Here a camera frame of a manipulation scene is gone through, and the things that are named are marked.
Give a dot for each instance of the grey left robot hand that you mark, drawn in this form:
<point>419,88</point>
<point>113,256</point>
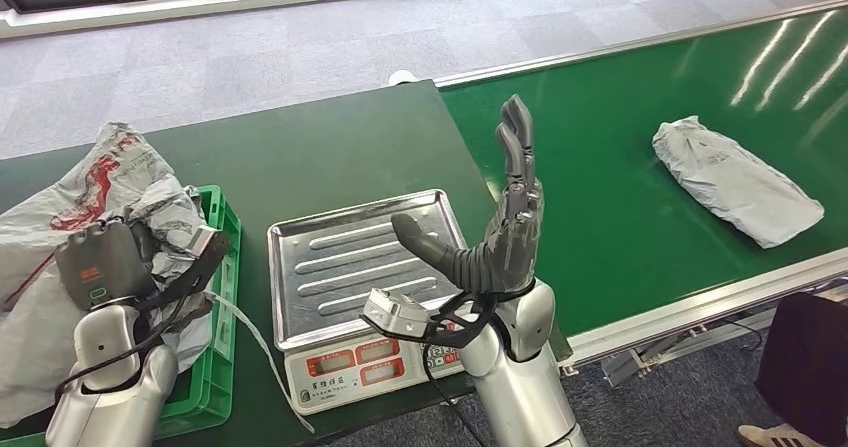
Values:
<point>106,265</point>

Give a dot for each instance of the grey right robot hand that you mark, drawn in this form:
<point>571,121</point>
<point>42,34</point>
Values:
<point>510,252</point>

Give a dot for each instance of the grey parcel bag red print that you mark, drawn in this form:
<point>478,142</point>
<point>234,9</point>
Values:
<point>33,311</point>

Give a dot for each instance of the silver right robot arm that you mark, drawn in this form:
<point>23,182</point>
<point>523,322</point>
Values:
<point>523,391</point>

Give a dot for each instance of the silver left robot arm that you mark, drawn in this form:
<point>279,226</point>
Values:
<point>112,391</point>

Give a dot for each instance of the green conveyor belt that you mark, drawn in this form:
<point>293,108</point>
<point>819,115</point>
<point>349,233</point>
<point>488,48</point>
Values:
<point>596,166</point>

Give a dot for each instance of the plain grey parcel bag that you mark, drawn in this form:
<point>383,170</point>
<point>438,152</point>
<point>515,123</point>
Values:
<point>735,182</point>

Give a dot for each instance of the white scale with steel tray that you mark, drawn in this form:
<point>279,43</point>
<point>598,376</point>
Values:
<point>358,265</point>

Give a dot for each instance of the green plastic crate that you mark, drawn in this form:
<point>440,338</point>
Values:
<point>199,391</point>

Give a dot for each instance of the thin white plastic strip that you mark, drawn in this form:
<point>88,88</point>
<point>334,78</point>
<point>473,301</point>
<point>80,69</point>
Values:
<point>265,351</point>

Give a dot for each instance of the small white round cap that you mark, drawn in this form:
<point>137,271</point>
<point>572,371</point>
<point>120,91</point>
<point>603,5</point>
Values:
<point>403,77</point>

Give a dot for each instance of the dark green table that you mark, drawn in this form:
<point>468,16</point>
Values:
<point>298,146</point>

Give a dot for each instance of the person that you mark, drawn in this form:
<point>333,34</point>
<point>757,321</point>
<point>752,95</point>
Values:
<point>808,364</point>

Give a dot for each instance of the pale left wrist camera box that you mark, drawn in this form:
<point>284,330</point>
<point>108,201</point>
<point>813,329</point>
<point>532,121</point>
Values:
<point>202,242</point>

